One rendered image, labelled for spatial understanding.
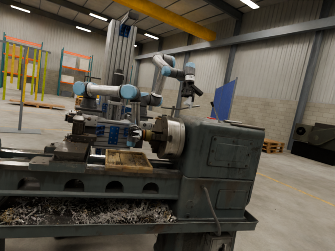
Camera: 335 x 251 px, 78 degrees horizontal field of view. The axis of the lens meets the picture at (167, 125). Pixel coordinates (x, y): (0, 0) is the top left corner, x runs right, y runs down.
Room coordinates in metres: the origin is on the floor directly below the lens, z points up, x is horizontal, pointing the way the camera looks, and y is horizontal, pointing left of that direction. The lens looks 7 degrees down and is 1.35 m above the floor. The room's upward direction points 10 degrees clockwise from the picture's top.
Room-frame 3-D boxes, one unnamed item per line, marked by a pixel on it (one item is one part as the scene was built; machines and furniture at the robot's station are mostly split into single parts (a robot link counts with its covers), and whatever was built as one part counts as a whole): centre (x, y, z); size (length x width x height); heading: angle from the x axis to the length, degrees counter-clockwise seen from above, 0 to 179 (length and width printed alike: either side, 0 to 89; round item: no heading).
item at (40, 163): (1.30, 0.63, 0.90); 0.47 x 0.30 x 0.06; 18
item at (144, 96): (2.11, 0.29, 1.33); 0.13 x 0.12 x 0.14; 117
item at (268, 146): (8.54, -4.26, 0.22); 1.25 x 0.86 x 0.44; 127
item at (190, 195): (1.64, -0.39, 0.43); 0.60 x 0.48 x 0.86; 108
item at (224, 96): (8.12, -1.88, 1.18); 4.12 x 0.80 x 2.35; 176
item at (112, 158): (1.42, 0.24, 0.89); 0.36 x 0.30 x 0.04; 18
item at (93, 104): (1.89, 0.74, 1.21); 0.15 x 0.15 x 0.10
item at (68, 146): (1.33, 0.59, 0.95); 0.43 x 0.17 x 0.05; 18
